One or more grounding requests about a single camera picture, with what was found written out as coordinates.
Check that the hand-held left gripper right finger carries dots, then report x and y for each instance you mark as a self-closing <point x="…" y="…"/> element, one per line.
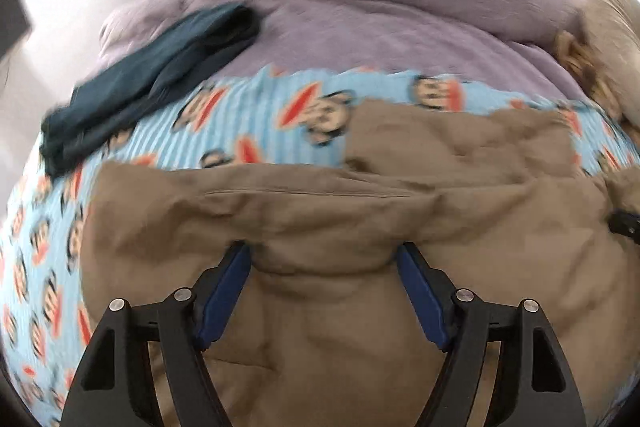
<point x="422" y="297"/>

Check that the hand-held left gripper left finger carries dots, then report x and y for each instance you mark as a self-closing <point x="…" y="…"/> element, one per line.
<point x="226" y="292"/>

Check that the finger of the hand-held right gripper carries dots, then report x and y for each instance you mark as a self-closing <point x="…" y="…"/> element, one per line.
<point x="625" y="226"/>

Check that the tan puffer jacket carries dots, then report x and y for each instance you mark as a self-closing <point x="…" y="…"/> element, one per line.
<point x="350" y="207"/>

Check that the monkey print striped blanket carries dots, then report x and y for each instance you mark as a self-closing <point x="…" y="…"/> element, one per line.
<point x="260" y="117"/>

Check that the dark teal folded cloth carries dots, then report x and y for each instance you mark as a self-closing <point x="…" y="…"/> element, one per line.
<point x="150" y="72"/>

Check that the purple duvet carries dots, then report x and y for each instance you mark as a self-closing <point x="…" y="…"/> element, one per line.
<point x="380" y="7"/>

